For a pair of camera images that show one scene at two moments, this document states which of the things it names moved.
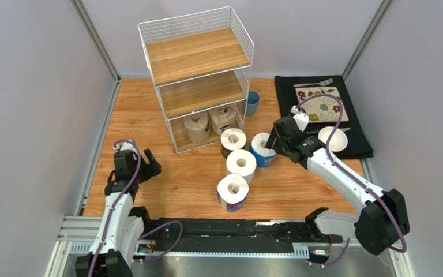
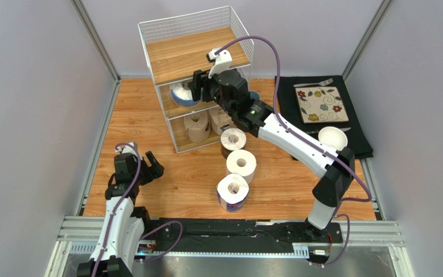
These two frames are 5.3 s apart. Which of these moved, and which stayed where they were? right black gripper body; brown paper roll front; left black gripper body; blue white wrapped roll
Moved: right black gripper body
Stayed: brown paper roll front; blue white wrapped roll; left black gripper body
